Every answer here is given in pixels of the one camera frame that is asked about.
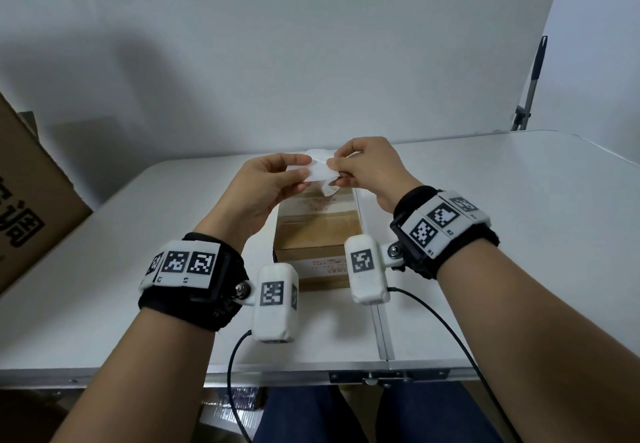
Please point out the person's left hand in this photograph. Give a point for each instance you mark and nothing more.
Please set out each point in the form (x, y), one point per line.
(247, 192)

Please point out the person's right hand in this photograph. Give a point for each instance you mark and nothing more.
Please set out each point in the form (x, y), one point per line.
(377, 170)

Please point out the person's left thumb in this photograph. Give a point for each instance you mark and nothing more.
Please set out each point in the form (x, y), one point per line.
(300, 181)

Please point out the person's right thumb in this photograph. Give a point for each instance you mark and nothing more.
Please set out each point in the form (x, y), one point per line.
(340, 163)

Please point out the white paper piece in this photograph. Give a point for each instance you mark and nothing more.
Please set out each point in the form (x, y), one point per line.
(320, 170)

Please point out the person's left forearm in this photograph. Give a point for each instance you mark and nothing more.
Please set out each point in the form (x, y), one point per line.
(145, 377)

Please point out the person's right forearm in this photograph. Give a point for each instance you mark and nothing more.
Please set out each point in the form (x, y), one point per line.
(545, 342)

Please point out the small brown cardboard box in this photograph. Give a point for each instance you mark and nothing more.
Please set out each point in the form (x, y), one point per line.
(317, 232)

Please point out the black right wristband with markers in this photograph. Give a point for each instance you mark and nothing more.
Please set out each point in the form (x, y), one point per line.
(440, 227)

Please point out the black wristband with markers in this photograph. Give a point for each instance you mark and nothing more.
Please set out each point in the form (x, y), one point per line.
(195, 282)
(440, 227)

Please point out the black left wristband with markers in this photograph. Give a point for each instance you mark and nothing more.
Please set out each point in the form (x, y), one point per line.
(195, 282)

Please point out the metal table latch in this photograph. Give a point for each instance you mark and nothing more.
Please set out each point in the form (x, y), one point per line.
(372, 376)

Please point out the grey pole with black grip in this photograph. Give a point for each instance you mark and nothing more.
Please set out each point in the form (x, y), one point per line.
(532, 82)

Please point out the plastic wrapped packet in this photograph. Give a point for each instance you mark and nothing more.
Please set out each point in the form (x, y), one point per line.
(245, 400)

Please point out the person's blue trousers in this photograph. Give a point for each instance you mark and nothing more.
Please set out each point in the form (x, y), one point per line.
(425, 415)

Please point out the large brown cardboard box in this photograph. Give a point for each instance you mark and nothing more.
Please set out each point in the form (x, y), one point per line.
(30, 197)

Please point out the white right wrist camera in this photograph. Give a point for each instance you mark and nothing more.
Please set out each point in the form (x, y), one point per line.
(366, 272)

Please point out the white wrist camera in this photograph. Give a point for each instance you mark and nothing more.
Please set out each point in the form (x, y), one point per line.
(275, 307)
(366, 272)

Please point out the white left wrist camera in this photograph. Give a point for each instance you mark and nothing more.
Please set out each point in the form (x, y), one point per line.
(275, 307)

